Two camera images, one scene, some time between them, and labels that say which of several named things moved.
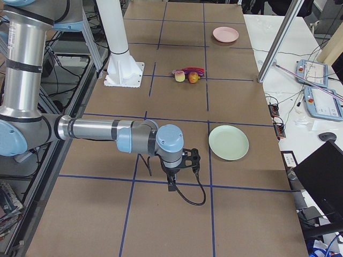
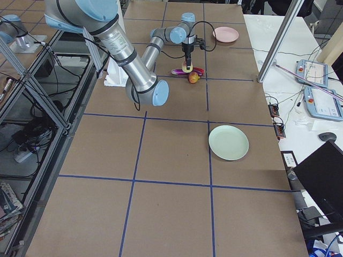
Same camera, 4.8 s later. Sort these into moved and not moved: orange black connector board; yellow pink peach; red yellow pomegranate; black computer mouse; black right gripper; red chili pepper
Moved: yellow pink peach; black right gripper
Not moved: red yellow pomegranate; orange black connector board; red chili pepper; black computer mouse
